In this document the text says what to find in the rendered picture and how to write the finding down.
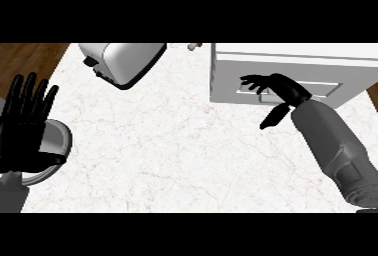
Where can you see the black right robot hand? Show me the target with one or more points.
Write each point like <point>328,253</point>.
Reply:
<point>286,90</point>

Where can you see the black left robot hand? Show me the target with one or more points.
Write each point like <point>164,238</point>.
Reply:
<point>24,133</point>

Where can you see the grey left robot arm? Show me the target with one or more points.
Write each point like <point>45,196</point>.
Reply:
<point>12,193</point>

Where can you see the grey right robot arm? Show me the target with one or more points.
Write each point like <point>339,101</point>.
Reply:
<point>340,156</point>

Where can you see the white drawer front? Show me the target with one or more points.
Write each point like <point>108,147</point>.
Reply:
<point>290,90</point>

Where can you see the white drawer cabinet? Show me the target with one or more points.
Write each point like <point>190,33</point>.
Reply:
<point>305,70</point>

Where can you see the silver metal cup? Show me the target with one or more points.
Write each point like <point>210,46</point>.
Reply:
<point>54,150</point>

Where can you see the small pale object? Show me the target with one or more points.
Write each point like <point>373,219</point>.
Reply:
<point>194,46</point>

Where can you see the silver toaster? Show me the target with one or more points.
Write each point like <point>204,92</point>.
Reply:
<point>128,61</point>

